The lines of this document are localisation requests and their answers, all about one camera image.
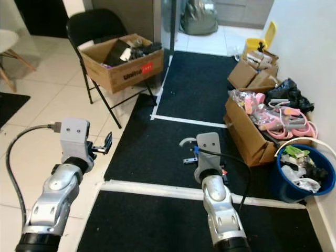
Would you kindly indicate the small open cardboard box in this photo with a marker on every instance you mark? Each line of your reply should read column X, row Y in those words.
column 241, row 74

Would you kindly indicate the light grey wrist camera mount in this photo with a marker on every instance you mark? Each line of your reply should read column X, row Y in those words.
column 75, row 136
column 210, row 152

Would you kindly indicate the cardboard box with pink items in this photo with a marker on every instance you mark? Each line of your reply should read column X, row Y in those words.
column 244, row 136

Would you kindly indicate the small dark floor mat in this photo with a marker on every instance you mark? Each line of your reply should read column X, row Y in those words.
column 11, row 107

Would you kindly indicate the white curved plastic scrap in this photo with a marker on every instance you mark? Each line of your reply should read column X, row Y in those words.
column 187, row 140

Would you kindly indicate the light grey left wrist camera mount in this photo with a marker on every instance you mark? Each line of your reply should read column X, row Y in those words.
column 75, row 136

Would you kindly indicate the pink plastic hangers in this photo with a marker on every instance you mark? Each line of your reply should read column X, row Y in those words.
column 294, row 126

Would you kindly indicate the cardboard box with red label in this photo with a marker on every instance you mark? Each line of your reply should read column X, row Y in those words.
column 121, row 76

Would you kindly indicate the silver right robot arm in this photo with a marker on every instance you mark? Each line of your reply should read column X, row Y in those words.
column 223, row 210

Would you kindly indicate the grey drawer cabinet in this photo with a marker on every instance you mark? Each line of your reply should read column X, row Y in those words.
column 241, row 10

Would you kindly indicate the green crumpled wrapper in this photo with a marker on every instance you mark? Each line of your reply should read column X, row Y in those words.
column 295, row 151

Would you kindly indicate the white chair with wooden legs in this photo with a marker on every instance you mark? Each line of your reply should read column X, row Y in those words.
column 8, row 42

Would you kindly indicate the black plastic bag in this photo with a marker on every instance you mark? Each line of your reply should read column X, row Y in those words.
column 289, row 93

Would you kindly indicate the yellow plastic bin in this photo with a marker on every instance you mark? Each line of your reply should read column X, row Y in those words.
column 254, row 44

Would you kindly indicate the grey green backpack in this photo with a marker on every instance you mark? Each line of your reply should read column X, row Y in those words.
column 199, row 18

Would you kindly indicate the white crumpled paper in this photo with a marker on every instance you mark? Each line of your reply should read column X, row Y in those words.
column 302, row 184

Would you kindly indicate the black folding chair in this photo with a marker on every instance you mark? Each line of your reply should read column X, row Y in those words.
column 94, row 23

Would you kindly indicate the dark blue carpet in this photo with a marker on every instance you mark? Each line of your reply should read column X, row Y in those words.
column 189, row 84

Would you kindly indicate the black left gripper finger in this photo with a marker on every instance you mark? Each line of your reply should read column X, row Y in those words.
column 108, row 140

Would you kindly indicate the blue rubbish bucket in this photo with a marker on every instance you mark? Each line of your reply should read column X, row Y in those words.
column 291, row 191

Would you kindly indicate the light grey right wrist camera mount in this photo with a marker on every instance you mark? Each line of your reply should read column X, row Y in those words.
column 210, row 152

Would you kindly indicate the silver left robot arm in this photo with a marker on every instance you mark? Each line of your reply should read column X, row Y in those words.
column 55, row 202

